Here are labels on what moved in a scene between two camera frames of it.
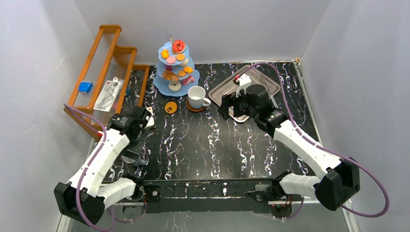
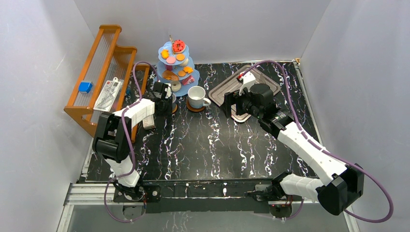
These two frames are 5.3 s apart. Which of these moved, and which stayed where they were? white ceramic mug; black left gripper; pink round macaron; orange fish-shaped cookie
Moved: black left gripper
Stayed: white ceramic mug; pink round macaron; orange fish-shaped cookie
